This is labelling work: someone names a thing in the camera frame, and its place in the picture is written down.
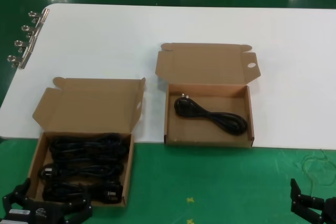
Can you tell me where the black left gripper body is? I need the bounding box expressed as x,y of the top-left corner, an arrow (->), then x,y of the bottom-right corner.
0,199 -> 69,224

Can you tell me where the thin yellowish string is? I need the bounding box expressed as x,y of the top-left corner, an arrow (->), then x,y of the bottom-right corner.
293,149 -> 333,198

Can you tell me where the cardboard box with torn lid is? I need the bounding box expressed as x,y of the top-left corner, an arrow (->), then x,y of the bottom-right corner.
26,77 -> 146,207

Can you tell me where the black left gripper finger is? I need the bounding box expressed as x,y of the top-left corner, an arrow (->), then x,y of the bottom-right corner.
60,187 -> 94,224
2,178 -> 31,206

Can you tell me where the silver metal binder clip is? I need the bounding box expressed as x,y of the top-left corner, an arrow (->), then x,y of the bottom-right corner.
6,54 -> 30,70
13,39 -> 36,55
20,24 -> 43,40
27,8 -> 50,27

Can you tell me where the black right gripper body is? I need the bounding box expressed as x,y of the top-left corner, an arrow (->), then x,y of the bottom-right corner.
319,196 -> 336,224

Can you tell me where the cardboard box with round hole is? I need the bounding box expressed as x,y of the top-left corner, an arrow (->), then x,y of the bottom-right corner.
154,42 -> 261,148

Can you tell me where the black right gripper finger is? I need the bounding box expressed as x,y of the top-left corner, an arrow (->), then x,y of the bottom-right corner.
289,178 -> 327,221

